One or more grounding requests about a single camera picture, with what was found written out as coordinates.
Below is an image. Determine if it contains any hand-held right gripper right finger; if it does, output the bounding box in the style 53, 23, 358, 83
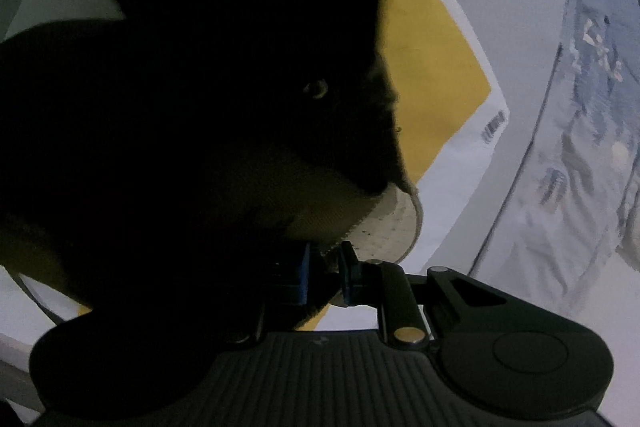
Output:
339, 241, 510, 353

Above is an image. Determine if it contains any grey leaf print bed sheet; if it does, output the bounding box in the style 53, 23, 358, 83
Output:
0, 0, 640, 427

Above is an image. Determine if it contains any blue printed quilt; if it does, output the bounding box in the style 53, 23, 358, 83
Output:
470, 0, 640, 323

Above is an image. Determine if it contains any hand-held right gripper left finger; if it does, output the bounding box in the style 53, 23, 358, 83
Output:
224, 241, 315, 349

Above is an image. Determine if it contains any white and yellow mailer bag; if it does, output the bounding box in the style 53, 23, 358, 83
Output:
0, 0, 512, 333

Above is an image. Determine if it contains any black shoe with tan sole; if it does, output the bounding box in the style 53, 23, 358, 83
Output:
0, 0, 424, 340

